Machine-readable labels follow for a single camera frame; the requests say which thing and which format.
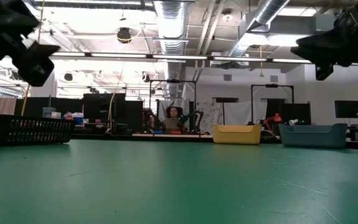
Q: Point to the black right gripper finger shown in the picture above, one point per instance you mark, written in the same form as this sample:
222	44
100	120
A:
312	48
323	72

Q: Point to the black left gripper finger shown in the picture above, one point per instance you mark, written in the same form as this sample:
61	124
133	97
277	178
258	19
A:
36	65

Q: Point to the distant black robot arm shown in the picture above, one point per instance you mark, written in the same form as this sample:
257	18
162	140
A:
194	119

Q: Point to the black monitor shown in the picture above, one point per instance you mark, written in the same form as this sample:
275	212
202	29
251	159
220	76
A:
348	109
294	113

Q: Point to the clear storage bin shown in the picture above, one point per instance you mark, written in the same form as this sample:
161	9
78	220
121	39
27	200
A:
49	112

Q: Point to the white cup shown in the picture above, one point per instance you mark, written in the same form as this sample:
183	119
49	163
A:
293	122

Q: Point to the black mesh basket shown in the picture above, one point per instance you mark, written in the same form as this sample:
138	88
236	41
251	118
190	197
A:
26	130

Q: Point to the blue-grey plastic tub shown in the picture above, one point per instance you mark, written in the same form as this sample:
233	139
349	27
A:
312	138

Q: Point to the blue box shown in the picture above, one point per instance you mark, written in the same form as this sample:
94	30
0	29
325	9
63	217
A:
79	120

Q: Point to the black round ceiling fixture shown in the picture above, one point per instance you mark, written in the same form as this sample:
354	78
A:
124	35

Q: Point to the plain white hanging cloth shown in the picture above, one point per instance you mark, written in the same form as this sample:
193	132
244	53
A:
238	112

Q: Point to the yellow plastic tub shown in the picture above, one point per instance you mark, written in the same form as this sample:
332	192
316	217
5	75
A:
236	137

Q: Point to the patterned white hanging cloth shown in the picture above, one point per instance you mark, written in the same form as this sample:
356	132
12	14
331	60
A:
211	112

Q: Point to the distant wooden table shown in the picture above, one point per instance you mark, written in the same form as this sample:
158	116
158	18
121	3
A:
148	135

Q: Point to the grey hanging cloth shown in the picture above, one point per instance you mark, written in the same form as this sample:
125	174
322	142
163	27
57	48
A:
162	109

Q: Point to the person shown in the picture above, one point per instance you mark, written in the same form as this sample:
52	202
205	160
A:
172	121

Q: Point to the green table mat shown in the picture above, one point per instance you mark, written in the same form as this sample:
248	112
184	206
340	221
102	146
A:
179	186

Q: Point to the black rig frame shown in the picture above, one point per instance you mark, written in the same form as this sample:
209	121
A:
172	81
272	85

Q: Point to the narrow silver ventilation duct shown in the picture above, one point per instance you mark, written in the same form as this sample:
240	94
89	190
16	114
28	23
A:
259	21

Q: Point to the black partition wall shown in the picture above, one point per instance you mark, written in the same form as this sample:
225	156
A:
101	112

